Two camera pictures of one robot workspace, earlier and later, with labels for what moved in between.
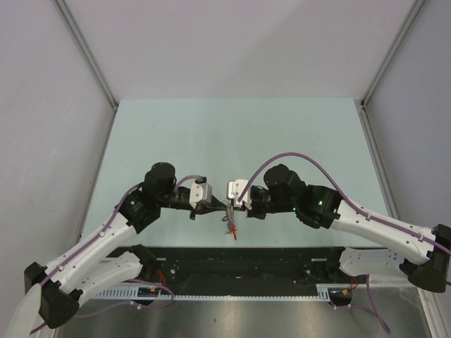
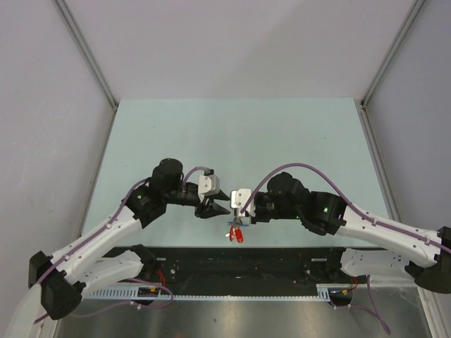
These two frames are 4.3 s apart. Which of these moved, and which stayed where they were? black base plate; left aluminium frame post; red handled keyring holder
Moved: red handled keyring holder
Stayed: left aluminium frame post; black base plate
